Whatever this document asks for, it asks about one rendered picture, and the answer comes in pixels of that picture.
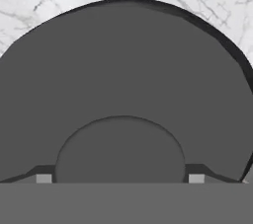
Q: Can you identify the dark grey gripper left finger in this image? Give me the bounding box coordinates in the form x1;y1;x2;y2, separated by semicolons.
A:
0;164;56;185

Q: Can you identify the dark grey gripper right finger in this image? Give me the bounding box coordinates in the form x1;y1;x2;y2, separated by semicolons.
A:
184;163;245;185

